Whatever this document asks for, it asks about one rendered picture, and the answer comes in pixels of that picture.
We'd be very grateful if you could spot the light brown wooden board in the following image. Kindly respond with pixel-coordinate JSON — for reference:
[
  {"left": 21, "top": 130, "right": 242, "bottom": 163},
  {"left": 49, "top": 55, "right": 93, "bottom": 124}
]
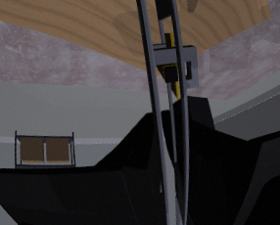
[{"left": 0, "top": 0, "right": 271, "bottom": 71}]

